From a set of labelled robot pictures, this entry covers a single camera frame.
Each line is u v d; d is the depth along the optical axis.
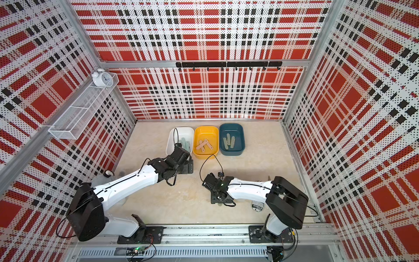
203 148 1.04
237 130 1.12
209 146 1.05
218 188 0.64
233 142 1.09
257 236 0.72
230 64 0.89
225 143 1.08
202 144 1.04
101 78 0.80
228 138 1.10
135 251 0.69
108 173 0.71
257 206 0.79
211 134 1.11
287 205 0.44
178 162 0.64
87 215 0.41
